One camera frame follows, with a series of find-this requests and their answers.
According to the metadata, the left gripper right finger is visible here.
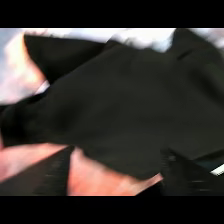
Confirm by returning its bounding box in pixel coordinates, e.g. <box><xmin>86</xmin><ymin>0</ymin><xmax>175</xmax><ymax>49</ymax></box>
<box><xmin>159</xmin><ymin>149</ymin><xmax>224</xmax><ymax>197</ymax></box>

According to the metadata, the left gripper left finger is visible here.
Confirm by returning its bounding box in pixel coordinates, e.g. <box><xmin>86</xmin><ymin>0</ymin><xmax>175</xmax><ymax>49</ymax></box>
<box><xmin>0</xmin><ymin>145</ymin><xmax>75</xmax><ymax>197</ymax></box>

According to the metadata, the black garment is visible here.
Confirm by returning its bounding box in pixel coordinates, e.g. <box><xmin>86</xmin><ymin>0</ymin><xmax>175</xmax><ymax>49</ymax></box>
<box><xmin>0</xmin><ymin>28</ymin><xmax>224</xmax><ymax>182</ymax></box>

